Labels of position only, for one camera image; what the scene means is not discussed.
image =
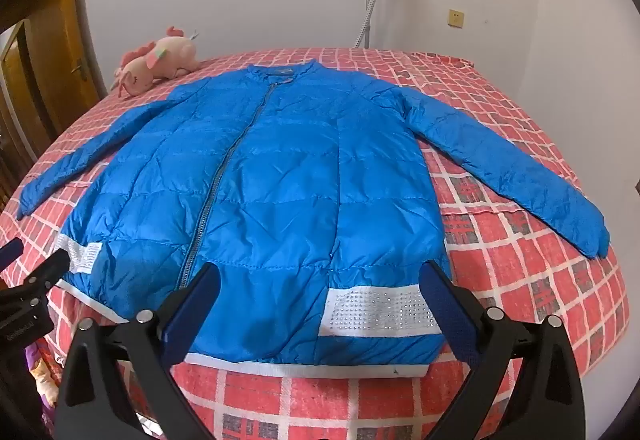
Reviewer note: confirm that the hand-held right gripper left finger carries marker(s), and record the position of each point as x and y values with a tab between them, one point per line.
192	315

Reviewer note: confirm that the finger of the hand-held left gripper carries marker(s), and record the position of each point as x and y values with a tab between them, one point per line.
11	251
47	272

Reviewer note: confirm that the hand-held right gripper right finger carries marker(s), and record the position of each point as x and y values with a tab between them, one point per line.
445	312

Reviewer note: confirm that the blue puffer jacket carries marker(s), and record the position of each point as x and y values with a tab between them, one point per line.
280	200

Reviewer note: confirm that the purple and yellow cloth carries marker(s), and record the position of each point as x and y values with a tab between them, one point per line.
44	377

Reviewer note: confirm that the red plaid bed blanket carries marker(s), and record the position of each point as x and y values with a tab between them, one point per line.
525	300

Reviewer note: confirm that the wooden door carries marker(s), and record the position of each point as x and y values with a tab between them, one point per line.
50	50

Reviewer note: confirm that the pink plush toy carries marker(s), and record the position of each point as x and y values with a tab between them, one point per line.
150	63

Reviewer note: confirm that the yellow wall socket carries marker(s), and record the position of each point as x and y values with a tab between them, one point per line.
455	18

